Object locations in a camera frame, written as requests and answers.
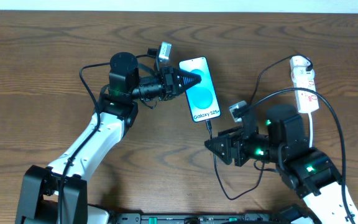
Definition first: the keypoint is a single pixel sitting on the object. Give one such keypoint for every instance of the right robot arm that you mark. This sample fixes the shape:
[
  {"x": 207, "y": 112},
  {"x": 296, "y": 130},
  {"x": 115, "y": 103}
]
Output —
[{"x": 302, "y": 168}]

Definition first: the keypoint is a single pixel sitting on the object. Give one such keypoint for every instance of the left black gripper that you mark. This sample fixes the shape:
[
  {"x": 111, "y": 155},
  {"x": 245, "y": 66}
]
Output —
[{"x": 169, "y": 83}]

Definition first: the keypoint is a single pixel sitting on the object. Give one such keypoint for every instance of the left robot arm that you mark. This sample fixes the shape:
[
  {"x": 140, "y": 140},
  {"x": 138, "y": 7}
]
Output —
[{"x": 58, "y": 193}]

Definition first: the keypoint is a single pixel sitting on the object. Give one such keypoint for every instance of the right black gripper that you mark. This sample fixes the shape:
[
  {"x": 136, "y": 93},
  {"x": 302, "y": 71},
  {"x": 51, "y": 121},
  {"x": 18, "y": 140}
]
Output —
[{"x": 235, "y": 147}]

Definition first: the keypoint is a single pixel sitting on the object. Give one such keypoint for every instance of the white USB charger plug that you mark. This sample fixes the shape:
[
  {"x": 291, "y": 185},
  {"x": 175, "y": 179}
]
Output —
[{"x": 299, "y": 61}]

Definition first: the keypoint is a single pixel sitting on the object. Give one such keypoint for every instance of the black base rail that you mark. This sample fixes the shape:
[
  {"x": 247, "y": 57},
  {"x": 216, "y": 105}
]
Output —
[{"x": 136, "y": 218}]

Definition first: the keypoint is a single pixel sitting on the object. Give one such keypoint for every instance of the Galaxy smartphone blue screen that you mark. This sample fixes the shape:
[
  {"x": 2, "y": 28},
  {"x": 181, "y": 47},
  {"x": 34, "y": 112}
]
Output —
[{"x": 202, "y": 99}]

